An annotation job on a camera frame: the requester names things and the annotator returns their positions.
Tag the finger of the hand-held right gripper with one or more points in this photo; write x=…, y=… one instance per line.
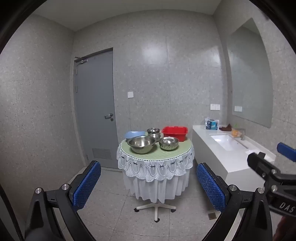
x=256, y=162
x=286, y=149

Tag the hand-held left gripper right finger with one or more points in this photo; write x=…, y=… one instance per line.
x=210, y=185

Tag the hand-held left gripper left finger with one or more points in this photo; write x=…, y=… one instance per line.
x=85, y=185

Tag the medium steel bowl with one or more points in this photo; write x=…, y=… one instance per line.
x=168, y=143

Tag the red plastic basin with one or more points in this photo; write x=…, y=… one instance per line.
x=174, y=134

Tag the large steel bowl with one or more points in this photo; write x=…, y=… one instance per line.
x=140, y=144

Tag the blue plate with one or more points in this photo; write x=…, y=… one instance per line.
x=134, y=134

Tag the white paper sheet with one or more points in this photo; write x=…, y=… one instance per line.
x=251, y=152

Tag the floor drain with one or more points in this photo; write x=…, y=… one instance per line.
x=211, y=216

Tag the metal faucet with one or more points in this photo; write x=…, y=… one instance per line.
x=242, y=134

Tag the white sink basin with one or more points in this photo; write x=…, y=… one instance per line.
x=227, y=142

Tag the orange soap bottle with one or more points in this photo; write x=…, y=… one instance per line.
x=235, y=133

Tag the white sink counter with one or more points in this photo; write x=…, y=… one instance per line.
x=208, y=148

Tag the brown cloth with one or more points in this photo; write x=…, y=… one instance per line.
x=225, y=128

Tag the round table with green cloth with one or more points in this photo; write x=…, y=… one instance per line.
x=155, y=183

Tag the white table base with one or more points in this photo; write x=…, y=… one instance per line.
x=157, y=208

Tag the blue tissue packet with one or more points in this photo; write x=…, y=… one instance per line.
x=211, y=124

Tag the small steel bowl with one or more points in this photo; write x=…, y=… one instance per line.
x=156, y=137
x=153, y=131

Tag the grey door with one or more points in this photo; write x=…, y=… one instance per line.
x=94, y=104

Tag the metal door closer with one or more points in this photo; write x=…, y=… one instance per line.
x=81, y=59

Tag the wall mirror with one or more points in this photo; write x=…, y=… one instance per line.
x=249, y=81

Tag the white light switch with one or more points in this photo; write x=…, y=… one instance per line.
x=130, y=94

